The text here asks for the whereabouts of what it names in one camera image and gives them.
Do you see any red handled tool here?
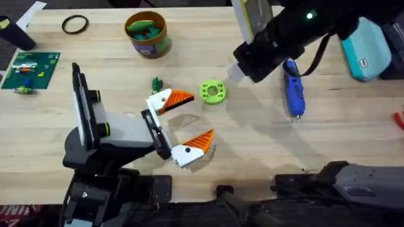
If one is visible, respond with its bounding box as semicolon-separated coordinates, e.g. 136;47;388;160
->
393;111;404;132

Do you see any left wrist upright plate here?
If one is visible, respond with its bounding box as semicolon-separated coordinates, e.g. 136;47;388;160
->
71;62;97;151

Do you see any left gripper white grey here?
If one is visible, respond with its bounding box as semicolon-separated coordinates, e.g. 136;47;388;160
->
62;88;215;176

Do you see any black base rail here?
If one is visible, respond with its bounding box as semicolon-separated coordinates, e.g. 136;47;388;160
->
0;185;404;227

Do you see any dark box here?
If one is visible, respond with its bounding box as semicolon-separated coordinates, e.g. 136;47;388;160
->
380;21;404;80

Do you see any blue electric screwdriver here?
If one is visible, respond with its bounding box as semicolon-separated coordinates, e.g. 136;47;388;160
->
282;59;307;124

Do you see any black cylinder with yellow label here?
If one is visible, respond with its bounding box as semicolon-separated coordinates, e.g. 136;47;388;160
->
0;15;37;52

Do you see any teal zip case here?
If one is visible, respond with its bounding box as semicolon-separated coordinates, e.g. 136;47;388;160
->
340;17;393;83

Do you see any right wrist upright plate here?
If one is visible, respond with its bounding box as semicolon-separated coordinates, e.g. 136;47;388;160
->
232;0;274;44

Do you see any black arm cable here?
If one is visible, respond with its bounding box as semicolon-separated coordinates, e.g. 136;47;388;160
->
298;32;331;78

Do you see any round tub with toys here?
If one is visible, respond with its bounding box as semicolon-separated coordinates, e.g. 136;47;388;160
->
124;11;173;59

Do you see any green disc with holes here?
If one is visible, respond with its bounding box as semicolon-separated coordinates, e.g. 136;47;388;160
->
198;79;227;105

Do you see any black rubber ring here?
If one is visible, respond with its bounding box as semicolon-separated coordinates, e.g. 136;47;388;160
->
61;14;90;35

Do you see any green board with blocks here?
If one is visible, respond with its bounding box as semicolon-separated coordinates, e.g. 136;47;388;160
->
1;52;61;95

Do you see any green toy vegetable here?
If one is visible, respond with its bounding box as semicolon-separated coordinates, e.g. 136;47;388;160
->
150;76;165;96

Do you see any white paper sheet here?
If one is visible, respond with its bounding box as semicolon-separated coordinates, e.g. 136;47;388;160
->
15;1;48;32

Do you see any wrist upright plate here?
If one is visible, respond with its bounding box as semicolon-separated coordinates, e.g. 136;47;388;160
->
232;0;274;44
71;62;97;151

